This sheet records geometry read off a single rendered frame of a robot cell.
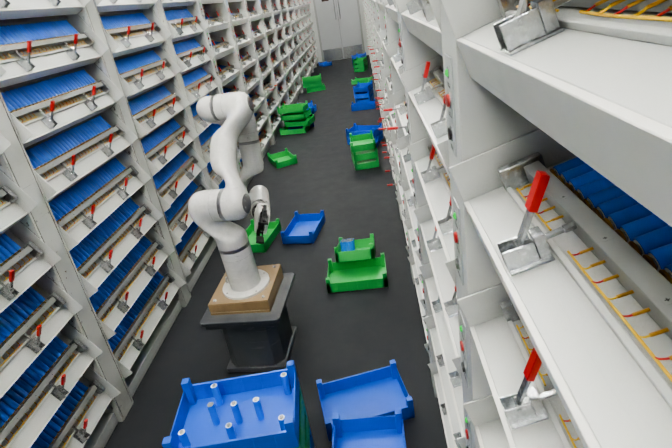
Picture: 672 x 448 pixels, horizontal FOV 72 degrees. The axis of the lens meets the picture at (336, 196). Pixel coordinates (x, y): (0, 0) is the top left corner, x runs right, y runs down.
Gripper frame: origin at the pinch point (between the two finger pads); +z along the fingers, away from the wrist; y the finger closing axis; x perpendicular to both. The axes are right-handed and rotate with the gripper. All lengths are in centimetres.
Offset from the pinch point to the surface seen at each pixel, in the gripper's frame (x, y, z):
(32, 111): 81, -33, -5
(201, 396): 18, 9, 69
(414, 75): -23, -81, 40
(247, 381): 7, 1, 70
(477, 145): -5, -88, 108
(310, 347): -28, 44, 17
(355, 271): -58, 39, -32
